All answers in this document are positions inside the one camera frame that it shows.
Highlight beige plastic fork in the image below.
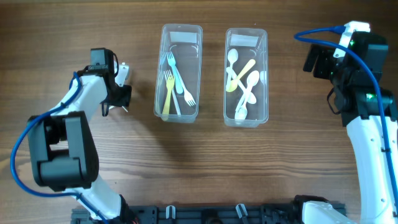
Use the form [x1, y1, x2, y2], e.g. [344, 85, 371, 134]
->
[162, 74, 175, 121]

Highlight white plastic fork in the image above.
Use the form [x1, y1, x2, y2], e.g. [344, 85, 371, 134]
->
[167, 51, 183, 94]

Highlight white spoon with long handle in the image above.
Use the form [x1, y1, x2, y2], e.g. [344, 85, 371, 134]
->
[236, 70, 259, 112]

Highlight white plastic spoon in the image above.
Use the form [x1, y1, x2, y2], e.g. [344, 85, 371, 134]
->
[226, 49, 238, 90]
[226, 67, 257, 106]

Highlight clear thin plastic fork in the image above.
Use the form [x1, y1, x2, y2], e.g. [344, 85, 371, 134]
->
[177, 73, 196, 106]

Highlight yellow plastic spoon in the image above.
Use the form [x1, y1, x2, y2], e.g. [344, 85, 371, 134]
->
[226, 59, 256, 92]

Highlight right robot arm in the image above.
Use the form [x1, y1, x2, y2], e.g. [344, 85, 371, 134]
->
[303, 41, 397, 223]

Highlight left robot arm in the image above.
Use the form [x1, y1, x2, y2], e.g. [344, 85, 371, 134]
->
[10, 48, 139, 223]

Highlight right clear plastic container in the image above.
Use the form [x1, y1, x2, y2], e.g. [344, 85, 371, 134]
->
[223, 28, 269, 128]

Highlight clear plastic container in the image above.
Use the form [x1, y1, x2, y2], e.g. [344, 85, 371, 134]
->
[223, 28, 269, 128]
[154, 24, 203, 123]

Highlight left clear plastic container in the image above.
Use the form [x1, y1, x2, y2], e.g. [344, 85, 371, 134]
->
[154, 24, 203, 123]

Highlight right blue cable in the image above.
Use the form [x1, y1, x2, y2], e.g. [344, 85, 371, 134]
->
[294, 26, 398, 218]

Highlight blue cable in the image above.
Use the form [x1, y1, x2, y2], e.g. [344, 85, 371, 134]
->
[294, 26, 398, 218]
[9, 71, 109, 224]

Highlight left blue cable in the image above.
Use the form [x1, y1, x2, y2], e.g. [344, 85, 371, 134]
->
[9, 71, 109, 224]

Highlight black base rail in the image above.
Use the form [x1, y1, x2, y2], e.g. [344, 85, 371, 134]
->
[71, 203, 348, 224]

